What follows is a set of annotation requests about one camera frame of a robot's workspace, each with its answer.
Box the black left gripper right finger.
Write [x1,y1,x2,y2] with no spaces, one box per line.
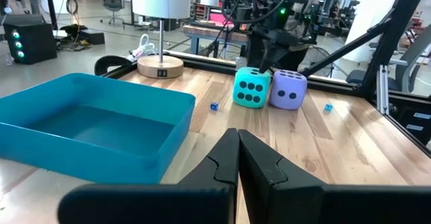
[238,128,431,224]

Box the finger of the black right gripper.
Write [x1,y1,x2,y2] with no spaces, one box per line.
[251,38,271,75]
[269,41,294,71]

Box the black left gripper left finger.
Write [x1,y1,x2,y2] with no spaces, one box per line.
[57,127,240,224]

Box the large teal foam die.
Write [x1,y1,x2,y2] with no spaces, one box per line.
[232,66,272,110]

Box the large purple foam die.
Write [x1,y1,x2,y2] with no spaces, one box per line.
[268,69,308,111]

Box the wooden workbench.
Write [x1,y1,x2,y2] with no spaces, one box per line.
[183,24,249,59]

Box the person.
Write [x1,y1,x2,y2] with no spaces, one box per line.
[329,1,341,19]

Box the blue plastic bin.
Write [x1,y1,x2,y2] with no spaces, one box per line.
[0,72,197,185]

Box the white shade table lamp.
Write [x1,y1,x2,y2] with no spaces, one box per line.
[131,0,192,79]

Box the grey office chair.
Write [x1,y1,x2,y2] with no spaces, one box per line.
[345,32,431,96]

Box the black box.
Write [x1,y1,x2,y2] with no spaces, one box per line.
[79,28,106,46]

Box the black computer tower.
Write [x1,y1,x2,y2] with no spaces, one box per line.
[2,14,58,65]

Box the round wire floor fan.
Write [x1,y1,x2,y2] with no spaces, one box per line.
[298,45,335,79]

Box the silver aluminium bracket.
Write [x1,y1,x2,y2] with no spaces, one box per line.
[376,64,391,114]

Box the black aluminium table frame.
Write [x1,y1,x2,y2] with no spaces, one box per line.
[100,0,431,157]

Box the white lamp cord bundle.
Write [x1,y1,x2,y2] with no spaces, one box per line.
[129,33,156,59]

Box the black curved cable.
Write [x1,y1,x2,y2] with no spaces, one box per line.
[94,54,134,77]

